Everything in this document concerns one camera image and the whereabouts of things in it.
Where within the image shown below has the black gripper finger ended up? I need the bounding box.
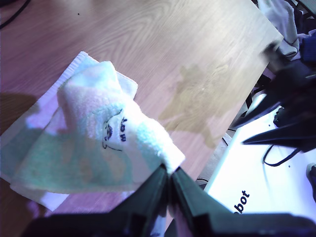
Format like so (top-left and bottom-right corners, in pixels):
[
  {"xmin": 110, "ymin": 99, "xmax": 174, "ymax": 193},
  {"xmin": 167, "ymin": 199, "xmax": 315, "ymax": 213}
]
[
  {"xmin": 243, "ymin": 116, "xmax": 316, "ymax": 151},
  {"xmin": 232, "ymin": 96, "xmax": 287, "ymax": 127},
  {"xmin": 108, "ymin": 164, "xmax": 171, "ymax": 237},
  {"xmin": 170, "ymin": 167, "xmax": 232, "ymax": 237}
]

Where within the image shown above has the pastel white terry tea towel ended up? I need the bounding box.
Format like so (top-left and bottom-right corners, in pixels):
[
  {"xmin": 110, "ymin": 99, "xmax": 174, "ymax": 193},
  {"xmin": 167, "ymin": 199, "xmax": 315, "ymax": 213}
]
[{"xmin": 0, "ymin": 51, "xmax": 186, "ymax": 237}]

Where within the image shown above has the grey rounded object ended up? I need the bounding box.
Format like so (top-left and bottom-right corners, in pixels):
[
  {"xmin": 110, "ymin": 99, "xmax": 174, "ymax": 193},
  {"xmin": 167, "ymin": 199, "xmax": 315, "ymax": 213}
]
[{"xmin": 306, "ymin": 162, "xmax": 316, "ymax": 186}]

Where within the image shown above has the dark blue cloth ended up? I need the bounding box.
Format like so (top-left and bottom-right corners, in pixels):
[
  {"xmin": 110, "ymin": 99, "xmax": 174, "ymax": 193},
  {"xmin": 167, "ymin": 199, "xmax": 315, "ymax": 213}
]
[{"xmin": 293, "ymin": 24, "xmax": 316, "ymax": 62}]

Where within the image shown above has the grey white cloth heap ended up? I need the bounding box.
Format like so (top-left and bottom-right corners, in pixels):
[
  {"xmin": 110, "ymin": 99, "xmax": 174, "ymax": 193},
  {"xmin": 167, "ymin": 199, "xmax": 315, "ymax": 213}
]
[{"xmin": 256, "ymin": 0, "xmax": 301, "ymax": 56}]

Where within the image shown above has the thin black curled cable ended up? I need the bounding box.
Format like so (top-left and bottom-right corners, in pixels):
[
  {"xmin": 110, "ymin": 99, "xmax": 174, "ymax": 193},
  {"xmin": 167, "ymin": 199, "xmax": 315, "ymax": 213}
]
[{"xmin": 261, "ymin": 144, "xmax": 304, "ymax": 168}]

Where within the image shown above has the thick black desk cable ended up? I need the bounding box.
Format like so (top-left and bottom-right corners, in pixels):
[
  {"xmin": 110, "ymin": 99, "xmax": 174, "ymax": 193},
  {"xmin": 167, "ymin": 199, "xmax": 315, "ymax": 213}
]
[{"xmin": 0, "ymin": 0, "xmax": 32, "ymax": 29}]

